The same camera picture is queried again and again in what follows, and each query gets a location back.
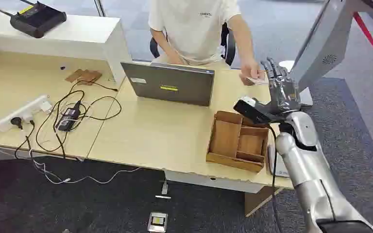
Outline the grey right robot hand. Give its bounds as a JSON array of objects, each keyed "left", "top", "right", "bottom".
[{"left": 253, "top": 57, "right": 301, "bottom": 124}]

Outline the white card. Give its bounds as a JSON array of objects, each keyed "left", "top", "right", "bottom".
[{"left": 246, "top": 76, "right": 270, "bottom": 86}]

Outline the person's left hand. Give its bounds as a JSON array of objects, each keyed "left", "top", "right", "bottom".
[{"left": 239, "top": 58, "right": 266, "bottom": 85}]

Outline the person's hand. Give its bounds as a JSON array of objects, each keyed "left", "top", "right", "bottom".
[
  {"left": 239, "top": 58, "right": 266, "bottom": 85},
  {"left": 167, "top": 54, "right": 186, "bottom": 66}
]

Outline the grey monitor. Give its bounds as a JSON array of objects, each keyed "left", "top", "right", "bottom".
[{"left": 288, "top": 0, "right": 358, "bottom": 93}]

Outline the wooden card box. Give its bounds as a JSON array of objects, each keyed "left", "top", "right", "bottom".
[{"left": 205, "top": 110, "right": 270, "bottom": 174}]

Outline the white flat pad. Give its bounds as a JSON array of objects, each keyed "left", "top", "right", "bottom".
[{"left": 266, "top": 144, "right": 291, "bottom": 179}]

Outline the person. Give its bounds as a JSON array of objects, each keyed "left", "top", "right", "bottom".
[{"left": 148, "top": 0, "right": 266, "bottom": 85}]

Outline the person's right hand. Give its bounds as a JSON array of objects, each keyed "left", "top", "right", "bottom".
[{"left": 167, "top": 54, "right": 186, "bottom": 66}]

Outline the grey laptop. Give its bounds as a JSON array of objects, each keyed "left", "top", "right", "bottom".
[{"left": 120, "top": 61, "right": 216, "bottom": 107}]

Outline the small silver floor device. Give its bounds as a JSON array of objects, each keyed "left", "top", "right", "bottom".
[{"left": 147, "top": 212, "right": 169, "bottom": 233}]

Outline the wooden coaster stack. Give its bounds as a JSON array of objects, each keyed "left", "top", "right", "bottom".
[{"left": 65, "top": 68, "right": 103, "bottom": 86}]

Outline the black power adapter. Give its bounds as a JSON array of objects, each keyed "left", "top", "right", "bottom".
[{"left": 55, "top": 100, "right": 82, "bottom": 132}]

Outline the white desk shelf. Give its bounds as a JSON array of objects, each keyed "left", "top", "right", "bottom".
[{"left": 0, "top": 8, "right": 133, "bottom": 88}]

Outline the black router with antennas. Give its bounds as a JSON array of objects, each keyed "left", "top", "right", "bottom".
[{"left": 0, "top": 0, "right": 68, "bottom": 39}]

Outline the white power strip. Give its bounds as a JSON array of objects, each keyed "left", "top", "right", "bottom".
[{"left": 0, "top": 94, "right": 52, "bottom": 133}]

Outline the black plug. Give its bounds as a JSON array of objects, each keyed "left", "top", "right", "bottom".
[{"left": 10, "top": 116, "right": 24, "bottom": 130}]

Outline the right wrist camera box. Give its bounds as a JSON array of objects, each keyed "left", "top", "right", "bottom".
[{"left": 233, "top": 96, "right": 271, "bottom": 125}]

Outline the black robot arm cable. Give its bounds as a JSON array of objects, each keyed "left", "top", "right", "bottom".
[{"left": 268, "top": 124, "right": 284, "bottom": 233}]

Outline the red barrier strap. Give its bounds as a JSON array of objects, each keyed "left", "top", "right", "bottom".
[{"left": 353, "top": 12, "right": 373, "bottom": 74}]

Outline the white floor bracket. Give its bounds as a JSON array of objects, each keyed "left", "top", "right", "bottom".
[{"left": 154, "top": 180, "right": 172, "bottom": 200}]

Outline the white floor cable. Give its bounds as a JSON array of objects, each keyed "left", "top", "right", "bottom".
[{"left": 0, "top": 128, "right": 142, "bottom": 185}]

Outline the black power cable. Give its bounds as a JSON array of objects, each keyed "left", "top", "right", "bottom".
[{"left": 14, "top": 80, "right": 123, "bottom": 160}]

